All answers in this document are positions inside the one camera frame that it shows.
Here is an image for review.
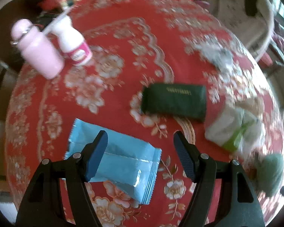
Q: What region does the teal cloth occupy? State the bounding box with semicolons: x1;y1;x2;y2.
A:
256;153;284;197

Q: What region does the green white plastic wrapper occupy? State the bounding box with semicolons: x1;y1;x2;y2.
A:
205;105;264;158

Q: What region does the blue snack wrapper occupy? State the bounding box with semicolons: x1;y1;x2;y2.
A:
65;119;162;204

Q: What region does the dark green packet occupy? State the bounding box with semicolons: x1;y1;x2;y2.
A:
140;82;207;122

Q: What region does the white tissue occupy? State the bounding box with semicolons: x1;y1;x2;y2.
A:
194;43;233;73

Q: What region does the red floral tablecloth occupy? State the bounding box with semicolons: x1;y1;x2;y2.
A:
5;0;284;226

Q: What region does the pink bottle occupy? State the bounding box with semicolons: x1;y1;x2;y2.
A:
11;19;65;79

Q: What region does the white pink-label bottle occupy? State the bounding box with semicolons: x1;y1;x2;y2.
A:
42;8;93;66

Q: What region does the beige coat on chair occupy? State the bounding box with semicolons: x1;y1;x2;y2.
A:
210;0;274;61

